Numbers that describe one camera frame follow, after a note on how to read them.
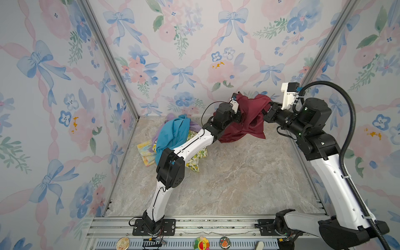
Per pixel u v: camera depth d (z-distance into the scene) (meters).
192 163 0.88
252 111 0.60
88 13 0.70
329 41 0.80
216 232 0.73
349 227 0.38
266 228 0.73
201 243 0.69
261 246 0.67
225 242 0.70
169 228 0.74
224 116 0.64
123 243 0.70
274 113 0.51
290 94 0.51
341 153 0.39
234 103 0.70
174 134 0.92
